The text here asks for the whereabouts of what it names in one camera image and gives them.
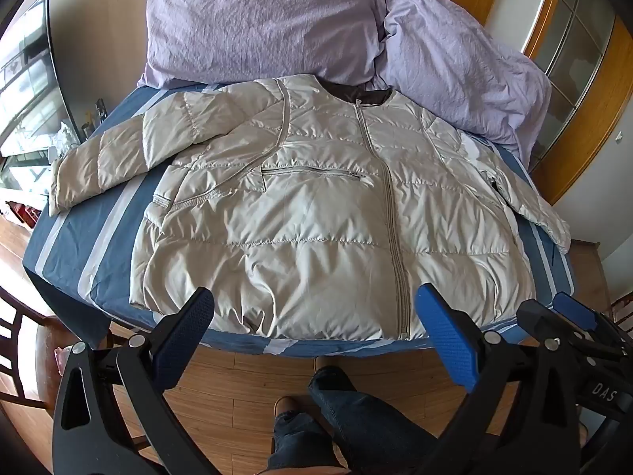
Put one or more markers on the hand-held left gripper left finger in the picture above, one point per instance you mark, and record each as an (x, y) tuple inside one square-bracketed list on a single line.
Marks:
[(185, 336)]

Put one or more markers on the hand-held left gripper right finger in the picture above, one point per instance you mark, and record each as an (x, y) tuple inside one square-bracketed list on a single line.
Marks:
[(447, 336)]

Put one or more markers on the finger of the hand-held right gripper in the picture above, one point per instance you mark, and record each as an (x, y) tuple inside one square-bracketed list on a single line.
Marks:
[(573, 311), (536, 319)]

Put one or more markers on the beige quilted puffer jacket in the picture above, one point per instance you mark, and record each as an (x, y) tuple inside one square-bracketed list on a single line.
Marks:
[(306, 217)]

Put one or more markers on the small wooden cabinet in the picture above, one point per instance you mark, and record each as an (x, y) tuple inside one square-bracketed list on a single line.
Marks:
[(588, 267)]

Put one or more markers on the person's right leg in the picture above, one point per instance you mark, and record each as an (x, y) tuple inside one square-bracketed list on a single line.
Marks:
[(376, 425)]

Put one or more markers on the person's leg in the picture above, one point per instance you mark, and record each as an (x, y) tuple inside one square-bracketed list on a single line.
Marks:
[(376, 425), (296, 445)]

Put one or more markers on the tan slipper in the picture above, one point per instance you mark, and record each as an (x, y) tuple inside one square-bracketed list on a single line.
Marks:
[(292, 405), (324, 362)]

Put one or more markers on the blue striped bed sheet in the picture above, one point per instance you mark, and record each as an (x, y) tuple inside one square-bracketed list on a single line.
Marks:
[(106, 237)]

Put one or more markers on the person's left leg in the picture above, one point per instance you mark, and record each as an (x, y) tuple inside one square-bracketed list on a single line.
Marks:
[(296, 445)]

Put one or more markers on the dark wooden chair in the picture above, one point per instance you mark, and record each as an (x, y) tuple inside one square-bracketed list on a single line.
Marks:
[(29, 336)]

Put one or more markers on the wooden framed glass door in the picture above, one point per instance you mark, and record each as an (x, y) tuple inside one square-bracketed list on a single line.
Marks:
[(578, 59)]

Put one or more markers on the lilac pillow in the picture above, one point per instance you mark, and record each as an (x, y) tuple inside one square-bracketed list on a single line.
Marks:
[(455, 59), (257, 24)]

